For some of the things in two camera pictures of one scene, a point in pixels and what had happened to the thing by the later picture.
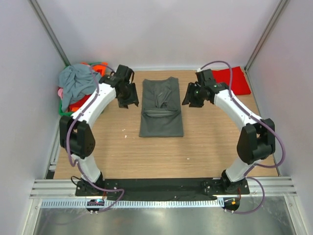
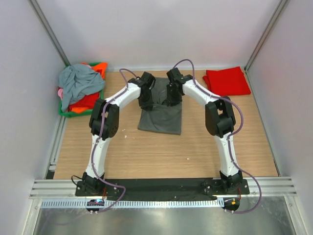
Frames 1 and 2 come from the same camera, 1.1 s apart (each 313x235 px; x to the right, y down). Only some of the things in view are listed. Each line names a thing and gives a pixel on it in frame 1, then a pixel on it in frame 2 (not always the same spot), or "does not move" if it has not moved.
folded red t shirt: [239, 84] does not move
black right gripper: [187, 100] → [174, 101]
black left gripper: [133, 99] → [149, 104]
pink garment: [60, 93] does not move
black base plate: [161, 189] does not move
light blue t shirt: [76, 81] does not move
